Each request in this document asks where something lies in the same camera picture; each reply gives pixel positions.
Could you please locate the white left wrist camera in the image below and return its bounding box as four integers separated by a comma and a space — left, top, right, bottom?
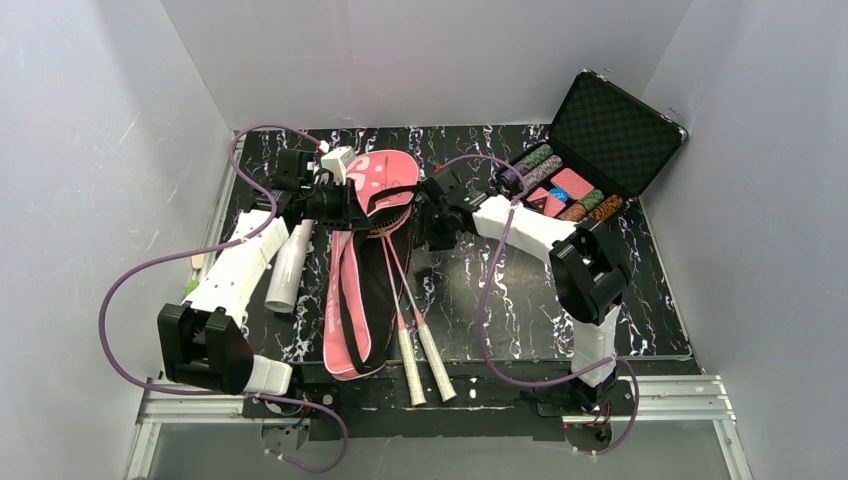
320, 146, 356, 184

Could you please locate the pink racket bag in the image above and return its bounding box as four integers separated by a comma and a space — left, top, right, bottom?
323, 150, 421, 381

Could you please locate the pink badminton racket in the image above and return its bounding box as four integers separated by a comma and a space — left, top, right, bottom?
368, 209, 426, 407
376, 207, 457, 402

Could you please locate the pink playing card deck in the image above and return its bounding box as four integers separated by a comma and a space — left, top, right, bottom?
550, 168, 595, 200

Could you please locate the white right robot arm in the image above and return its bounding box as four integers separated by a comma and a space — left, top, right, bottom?
418, 168, 631, 389

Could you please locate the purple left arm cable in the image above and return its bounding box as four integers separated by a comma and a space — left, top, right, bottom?
97, 125, 350, 475

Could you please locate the green clip on wall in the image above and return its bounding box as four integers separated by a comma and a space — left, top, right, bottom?
184, 279, 199, 296

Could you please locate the black poker chip case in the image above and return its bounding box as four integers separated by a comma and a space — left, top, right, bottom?
492, 69, 688, 222

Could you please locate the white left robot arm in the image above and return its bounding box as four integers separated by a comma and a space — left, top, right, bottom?
157, 146, 368, 396

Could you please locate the white shuttlecock tube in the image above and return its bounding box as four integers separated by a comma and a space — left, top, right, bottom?
264, 220, 315, 314

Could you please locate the blue dealer chip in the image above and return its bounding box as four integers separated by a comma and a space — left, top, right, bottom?
549, 188, 570, 203

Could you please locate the tan wooden block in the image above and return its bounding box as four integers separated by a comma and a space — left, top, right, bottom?
190, 253, 206, 271

